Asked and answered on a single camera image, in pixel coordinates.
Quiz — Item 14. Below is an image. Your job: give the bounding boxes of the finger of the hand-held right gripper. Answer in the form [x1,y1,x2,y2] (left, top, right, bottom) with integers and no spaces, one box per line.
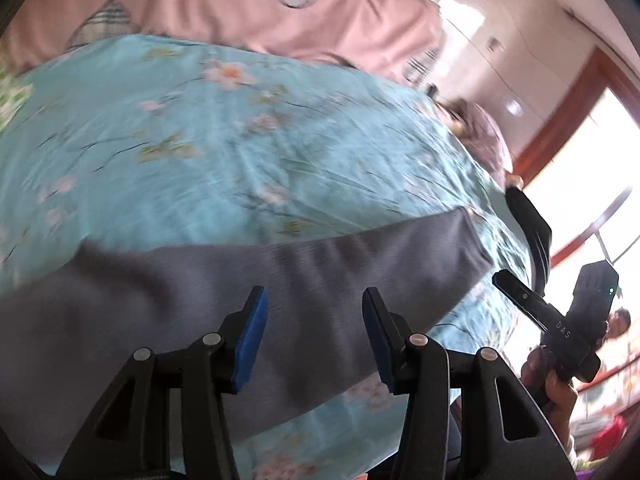
[492,268,556,333]

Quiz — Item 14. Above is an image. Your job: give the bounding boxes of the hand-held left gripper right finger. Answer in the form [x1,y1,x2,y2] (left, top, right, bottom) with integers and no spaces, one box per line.
[361,287,577,480]

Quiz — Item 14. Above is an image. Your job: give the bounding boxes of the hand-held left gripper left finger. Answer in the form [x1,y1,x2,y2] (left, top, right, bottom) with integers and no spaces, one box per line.
[55,286,271,480]

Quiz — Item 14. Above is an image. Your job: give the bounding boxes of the grey pants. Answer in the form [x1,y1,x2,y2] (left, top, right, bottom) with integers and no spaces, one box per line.
[0,207,496,467]

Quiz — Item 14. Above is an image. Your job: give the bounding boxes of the person's right hand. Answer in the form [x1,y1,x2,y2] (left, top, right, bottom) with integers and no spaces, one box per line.
[520,346,579,443]

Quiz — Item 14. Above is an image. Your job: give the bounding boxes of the black cloth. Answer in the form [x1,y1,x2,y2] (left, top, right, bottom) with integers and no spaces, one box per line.
[504,185,554,299]

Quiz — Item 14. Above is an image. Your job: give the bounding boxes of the red cloth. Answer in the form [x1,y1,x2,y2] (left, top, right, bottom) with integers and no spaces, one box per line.
[591,414,629,462]

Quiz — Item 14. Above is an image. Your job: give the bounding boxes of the purple pillow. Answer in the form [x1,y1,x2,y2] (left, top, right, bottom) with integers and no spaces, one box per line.
[449,100,514,187]

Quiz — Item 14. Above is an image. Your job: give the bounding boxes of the light blue floral bedsheet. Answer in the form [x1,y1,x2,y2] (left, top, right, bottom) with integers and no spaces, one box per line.
[0,34,533,480]

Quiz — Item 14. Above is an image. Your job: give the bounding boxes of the white wardrobe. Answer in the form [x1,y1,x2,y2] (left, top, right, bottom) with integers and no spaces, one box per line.
[415,0,601,163]

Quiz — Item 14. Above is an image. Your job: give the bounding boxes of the pink quilt with plaid hearts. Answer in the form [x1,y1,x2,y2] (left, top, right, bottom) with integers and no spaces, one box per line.
[2,0,447,87]

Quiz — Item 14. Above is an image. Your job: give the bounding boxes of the green floral cloth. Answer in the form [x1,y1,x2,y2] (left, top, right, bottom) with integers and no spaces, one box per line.
[0,42,33,128]

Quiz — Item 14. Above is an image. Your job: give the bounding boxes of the red wooden door frame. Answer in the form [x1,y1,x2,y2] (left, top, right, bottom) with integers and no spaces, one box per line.
[512,46,640,188]

